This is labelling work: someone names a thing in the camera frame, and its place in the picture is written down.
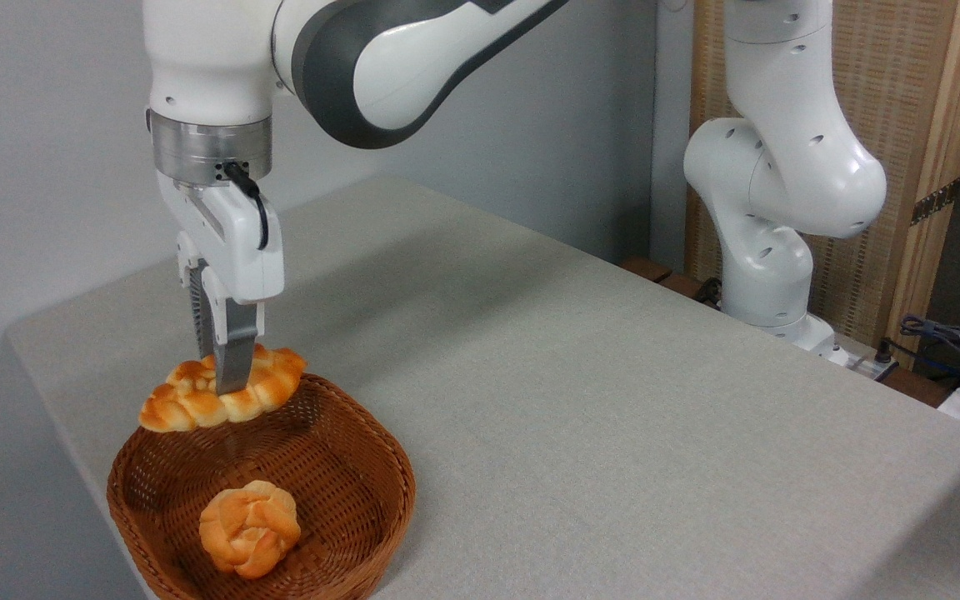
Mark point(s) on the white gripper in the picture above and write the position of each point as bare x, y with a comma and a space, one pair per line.
238, 250

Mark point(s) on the long braided bread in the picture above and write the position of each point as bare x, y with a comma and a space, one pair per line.
188, 400

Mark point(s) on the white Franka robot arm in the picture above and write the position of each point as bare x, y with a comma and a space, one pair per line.
205, 50

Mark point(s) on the brown wicker basket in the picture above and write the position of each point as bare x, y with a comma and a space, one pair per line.
338, 467

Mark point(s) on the round knotted bread roll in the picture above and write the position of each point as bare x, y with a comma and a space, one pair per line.
248, 529

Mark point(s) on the brown wooden block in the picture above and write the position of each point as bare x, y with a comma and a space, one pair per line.
647, 268

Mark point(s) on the white power strip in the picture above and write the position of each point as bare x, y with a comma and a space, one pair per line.
859, 360

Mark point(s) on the wooden rattan folding screen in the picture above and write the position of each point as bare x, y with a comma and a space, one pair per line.
905, 100

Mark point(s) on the black screen hinge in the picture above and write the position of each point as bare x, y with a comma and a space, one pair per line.
934, 202

